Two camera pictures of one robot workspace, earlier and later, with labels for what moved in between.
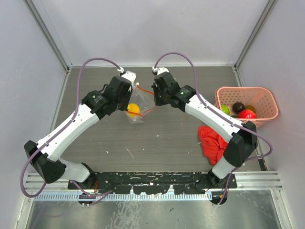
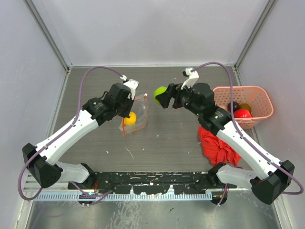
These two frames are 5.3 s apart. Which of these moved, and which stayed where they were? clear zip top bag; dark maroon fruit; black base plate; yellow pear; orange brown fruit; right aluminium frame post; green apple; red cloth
Moved: yellow pear; orange brown fruit; clear zip top bag; dark maroon fruit; green apple
Stayed: red cloth; black base plate; right aluminium frame post
